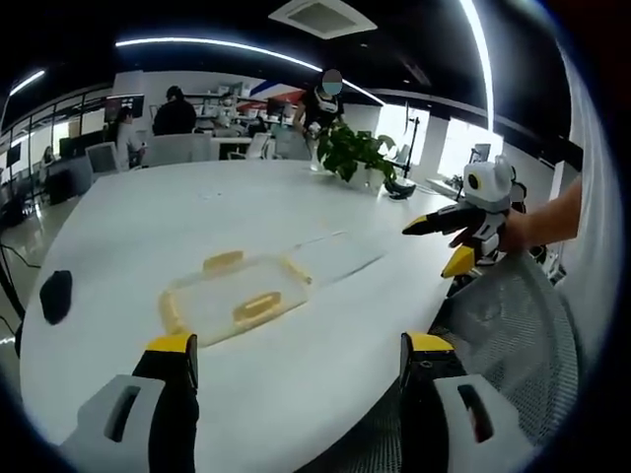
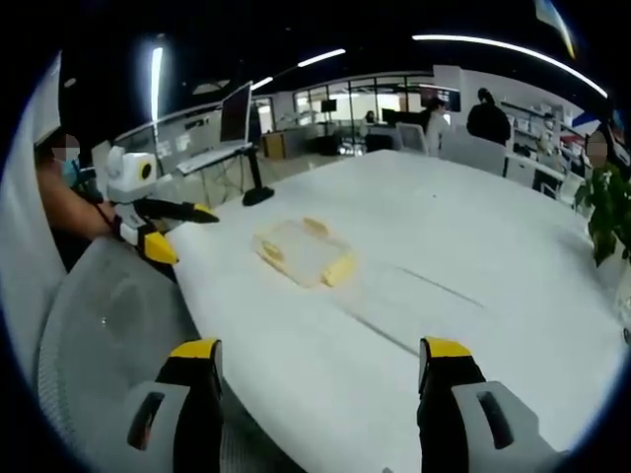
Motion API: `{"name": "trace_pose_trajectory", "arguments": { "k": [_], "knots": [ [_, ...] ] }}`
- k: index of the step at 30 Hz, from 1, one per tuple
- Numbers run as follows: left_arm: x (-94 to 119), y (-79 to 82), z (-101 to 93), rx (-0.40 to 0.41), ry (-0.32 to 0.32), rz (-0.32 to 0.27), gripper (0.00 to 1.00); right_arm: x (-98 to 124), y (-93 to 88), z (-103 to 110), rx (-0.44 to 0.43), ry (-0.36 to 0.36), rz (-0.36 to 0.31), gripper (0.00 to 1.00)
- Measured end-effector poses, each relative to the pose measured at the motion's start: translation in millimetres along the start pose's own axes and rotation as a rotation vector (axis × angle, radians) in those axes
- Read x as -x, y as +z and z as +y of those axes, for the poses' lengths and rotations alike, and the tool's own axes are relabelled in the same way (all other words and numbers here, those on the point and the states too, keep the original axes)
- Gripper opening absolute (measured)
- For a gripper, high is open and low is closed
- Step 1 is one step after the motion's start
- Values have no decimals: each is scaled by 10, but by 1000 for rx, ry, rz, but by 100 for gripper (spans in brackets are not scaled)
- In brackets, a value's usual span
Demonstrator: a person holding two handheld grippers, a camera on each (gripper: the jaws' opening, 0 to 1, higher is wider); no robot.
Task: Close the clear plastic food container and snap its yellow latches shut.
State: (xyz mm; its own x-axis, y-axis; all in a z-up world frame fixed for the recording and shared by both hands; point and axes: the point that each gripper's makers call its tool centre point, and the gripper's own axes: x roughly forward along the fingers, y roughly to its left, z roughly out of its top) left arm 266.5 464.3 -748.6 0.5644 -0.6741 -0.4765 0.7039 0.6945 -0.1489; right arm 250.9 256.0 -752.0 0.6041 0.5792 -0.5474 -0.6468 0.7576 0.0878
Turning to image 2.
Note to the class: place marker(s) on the long ceiling light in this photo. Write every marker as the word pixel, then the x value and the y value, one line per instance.
pixel 156 88
pixel 512 54
pixel 321 57

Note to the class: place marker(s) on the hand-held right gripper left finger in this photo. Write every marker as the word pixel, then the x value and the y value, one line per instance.
pixel 148 443

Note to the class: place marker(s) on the yellow cabinet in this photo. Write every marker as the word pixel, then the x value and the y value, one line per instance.
pixel 276 144

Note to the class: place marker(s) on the clear container with yellow clips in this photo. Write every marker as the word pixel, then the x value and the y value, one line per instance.
pixel 303 251

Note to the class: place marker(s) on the grey mesh office chair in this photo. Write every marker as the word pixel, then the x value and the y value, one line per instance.
pixel 108 315

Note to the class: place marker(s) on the white office chair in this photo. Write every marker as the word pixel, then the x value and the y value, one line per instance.
pixel 411 137
pixel 473 153

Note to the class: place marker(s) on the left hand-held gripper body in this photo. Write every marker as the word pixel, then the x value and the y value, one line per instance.
pixel 128 172

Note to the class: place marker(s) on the computer monitor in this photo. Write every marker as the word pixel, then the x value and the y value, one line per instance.
pixel 235 114

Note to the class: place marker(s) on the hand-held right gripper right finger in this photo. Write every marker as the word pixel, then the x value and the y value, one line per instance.
pixel 512 443

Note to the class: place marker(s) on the black monitor stand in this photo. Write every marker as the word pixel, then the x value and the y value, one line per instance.
pixel 256 187

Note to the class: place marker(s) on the green potted plant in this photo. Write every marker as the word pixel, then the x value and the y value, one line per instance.
pixel 609 212

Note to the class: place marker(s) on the blue face mask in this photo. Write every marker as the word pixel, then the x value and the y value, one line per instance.
pixel 70 170

